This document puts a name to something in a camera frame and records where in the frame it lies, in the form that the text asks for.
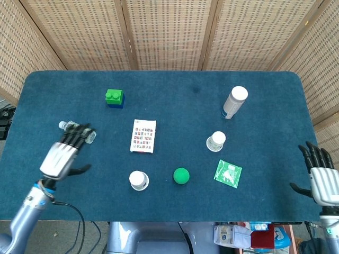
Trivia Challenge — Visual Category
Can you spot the white card game box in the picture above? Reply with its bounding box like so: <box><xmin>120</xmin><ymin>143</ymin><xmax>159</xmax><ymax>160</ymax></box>
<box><xmin>129</xmin><ymin>119</ymin><xmax>157</xmax><ymax>153</ymax></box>

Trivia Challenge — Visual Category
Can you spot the blue toy brick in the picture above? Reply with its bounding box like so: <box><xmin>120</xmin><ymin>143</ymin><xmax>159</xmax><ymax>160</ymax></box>
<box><xmin>107</xmin><ymin>96</ymin><xmax>125</xmax><ymax>109</ymax></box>

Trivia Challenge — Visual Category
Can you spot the green ball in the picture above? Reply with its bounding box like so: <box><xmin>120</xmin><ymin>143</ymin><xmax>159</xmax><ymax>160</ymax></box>
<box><xmin>173</xmin><ymin>167</ymin><xmax>190</xmax><ymax>184</ymax></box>

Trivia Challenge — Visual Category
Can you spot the blue carpet table cover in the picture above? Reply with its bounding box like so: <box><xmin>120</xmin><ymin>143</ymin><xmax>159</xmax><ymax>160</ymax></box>
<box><xmin>0</xmin><ymin>70</ymin><xmax>320</xmax><ymax>223</ymax></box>

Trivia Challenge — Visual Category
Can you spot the woven folding screen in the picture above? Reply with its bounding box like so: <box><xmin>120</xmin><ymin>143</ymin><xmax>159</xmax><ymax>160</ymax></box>
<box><xmin>0</xmin><ymin>0</ymin><xmax>339</xmax><ymax>165</ymax></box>

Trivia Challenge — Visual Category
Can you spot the black bag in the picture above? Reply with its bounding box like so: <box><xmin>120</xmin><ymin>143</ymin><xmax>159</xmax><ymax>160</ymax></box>
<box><xmin>299</xmin><ymin>238</ymin><xmax>329</xmax><ymax>254</ymax></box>

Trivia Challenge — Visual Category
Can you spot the grey robot torso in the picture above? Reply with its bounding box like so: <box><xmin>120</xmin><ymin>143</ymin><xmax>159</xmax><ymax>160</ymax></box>
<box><xmin>105</xmin><ymin>221</ymin><xmax>220</xmax><ymax>254</ymax></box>

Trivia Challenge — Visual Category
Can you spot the clear plastic water bottle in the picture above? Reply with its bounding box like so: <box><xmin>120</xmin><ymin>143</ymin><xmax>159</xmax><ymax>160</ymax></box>
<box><xmin>58</xmin><ymin>120</ymin><xmax>97</xmax><ymax>145</ymax></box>

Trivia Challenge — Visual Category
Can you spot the black floor equipment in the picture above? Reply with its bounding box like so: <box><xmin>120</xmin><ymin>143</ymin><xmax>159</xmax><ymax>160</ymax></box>
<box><xmin>0</xmin><ymin>105</ymin><xmax>17</xmax><ymax>140</ymax></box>

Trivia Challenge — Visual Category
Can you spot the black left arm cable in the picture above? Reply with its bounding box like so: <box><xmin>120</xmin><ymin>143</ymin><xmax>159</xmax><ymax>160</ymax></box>
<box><xmin>51</xmin><ymin>201</ymin><xmax>86</xmax><ymax>254</ymax></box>

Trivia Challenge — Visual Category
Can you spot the green toy brick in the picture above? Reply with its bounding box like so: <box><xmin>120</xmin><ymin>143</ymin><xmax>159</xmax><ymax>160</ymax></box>
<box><xmin>105</xmin><ymin>89</ymin><xmax>124</xmax><ymax>105</ymax></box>

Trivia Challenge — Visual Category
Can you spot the green foil sachet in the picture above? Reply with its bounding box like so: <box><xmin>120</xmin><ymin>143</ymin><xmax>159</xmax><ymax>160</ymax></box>
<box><xmin>213</xmin><ymin>159</ymin><xmax>243</xmax><ymax>189</ymax></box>

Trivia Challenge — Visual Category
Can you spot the beige Starbucks tumbler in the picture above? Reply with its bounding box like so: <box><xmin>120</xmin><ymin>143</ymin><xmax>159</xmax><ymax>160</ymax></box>
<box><xmin>221</xmin><ymin>86</ymin><xmax>249</xmax><ymax>120</ymax></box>

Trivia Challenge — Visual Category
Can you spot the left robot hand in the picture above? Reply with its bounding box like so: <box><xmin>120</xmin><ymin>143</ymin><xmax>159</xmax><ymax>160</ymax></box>
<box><xmin>39</xmin><ymin>123</ymin><xmax>92</xmax><ymax>181</ymax></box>

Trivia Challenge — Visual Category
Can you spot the dark red box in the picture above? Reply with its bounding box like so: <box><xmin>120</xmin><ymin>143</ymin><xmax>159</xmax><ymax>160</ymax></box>
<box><xmin>250</xmin><ymin>224</ymin><xmax>276</xmax><ymax>249</ymax></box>

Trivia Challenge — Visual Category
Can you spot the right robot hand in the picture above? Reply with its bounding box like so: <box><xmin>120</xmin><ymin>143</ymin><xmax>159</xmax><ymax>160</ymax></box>
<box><xmin>290</xmin><ymin>141</ymin><xmax>339</xmax><ymax>207</ymax></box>

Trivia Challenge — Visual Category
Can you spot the floral print paper cup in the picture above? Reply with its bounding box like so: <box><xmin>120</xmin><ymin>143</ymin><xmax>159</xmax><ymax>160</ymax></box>
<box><xmin>129</xmin><ymin>170</ymin><xmax>150</xmax><ymax>191</ymax></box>
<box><xmin>206</xmin><ymin>131</ymin><xmax>227</xmax><ymax>152</ymax></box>

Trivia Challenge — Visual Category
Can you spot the white plastic package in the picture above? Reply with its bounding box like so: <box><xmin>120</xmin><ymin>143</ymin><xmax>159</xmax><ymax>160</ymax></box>
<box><xmin>213</xmin><ymin>223</ymin><xmax>252</xmax><ymax>249</ymax></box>

